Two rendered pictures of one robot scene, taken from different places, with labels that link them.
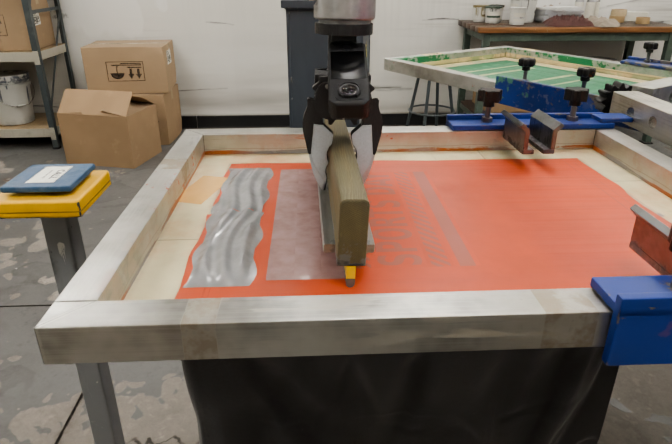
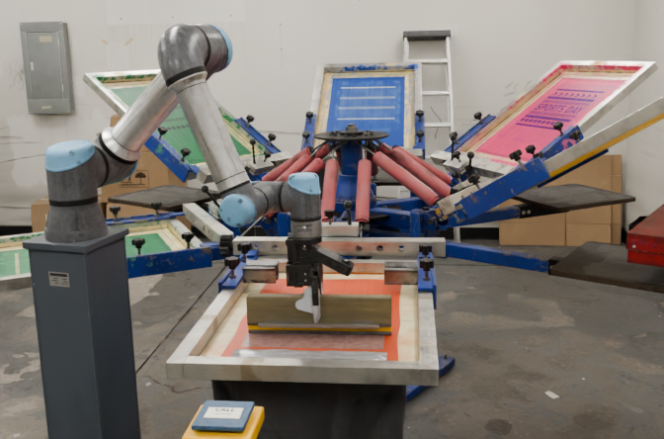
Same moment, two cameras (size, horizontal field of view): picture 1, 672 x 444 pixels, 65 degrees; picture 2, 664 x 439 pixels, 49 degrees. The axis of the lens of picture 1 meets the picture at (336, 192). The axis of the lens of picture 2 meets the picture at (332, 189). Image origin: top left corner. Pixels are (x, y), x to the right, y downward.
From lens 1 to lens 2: 1.75 m
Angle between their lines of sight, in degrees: 77
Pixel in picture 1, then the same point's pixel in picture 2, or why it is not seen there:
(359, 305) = (426, 320)
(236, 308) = (427, 338)
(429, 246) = not seen: hidden behind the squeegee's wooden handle
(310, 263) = (370, 341)
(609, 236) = (360, 290)
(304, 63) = (98, 293)
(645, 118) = (268, 247)
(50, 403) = not seen: outside the picture
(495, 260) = not seen: hidden behind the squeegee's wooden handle
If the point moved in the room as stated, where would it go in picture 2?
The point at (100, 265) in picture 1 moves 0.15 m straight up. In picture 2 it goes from (391, 364) to (390, 296)
